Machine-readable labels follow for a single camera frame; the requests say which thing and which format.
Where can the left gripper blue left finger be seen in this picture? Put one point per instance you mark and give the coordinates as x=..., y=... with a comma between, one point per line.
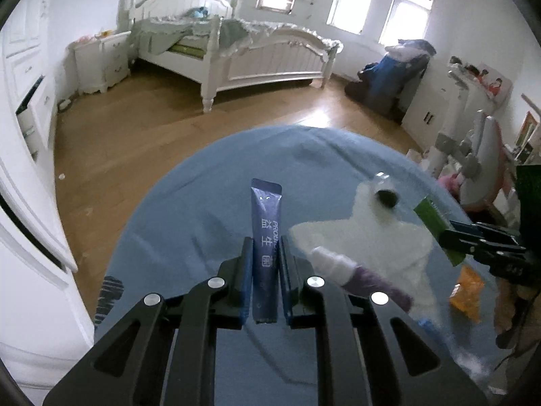
x=163, y=350

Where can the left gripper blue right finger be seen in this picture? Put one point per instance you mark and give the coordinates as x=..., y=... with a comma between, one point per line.
x=368, y=350

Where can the green plastic wrapper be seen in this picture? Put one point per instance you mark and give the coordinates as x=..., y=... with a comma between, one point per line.
x=436, y=224

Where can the dark blue sachet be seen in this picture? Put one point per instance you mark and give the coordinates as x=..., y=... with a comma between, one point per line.
x=266, y=209

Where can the orange plastic wrapper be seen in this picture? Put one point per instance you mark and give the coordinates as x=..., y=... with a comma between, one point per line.
x=465, y=296

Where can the pink grey desk chair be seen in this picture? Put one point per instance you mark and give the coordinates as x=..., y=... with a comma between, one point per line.
x=471, y=170

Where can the white study desk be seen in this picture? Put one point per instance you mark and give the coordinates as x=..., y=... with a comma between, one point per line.
x=526, y=150

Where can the white fluffy plush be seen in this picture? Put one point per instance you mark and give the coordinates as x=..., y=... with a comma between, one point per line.
x=372, y=250

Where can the white wardrobe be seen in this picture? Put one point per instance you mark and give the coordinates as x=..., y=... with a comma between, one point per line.
x=45, y=328

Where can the white cabinet dresser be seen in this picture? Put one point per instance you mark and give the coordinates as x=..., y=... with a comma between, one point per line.
x=436, y=93

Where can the pile of clothes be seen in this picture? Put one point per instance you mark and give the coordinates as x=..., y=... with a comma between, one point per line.
x=388, y=87

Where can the white nightstand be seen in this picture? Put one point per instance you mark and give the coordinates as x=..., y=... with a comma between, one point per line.
x=101, y=63

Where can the white wooden bed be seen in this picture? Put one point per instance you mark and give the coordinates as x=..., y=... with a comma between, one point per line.
x=203, y=41

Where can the white desk leg post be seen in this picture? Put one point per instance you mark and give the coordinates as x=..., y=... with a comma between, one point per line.
x=448, y=118

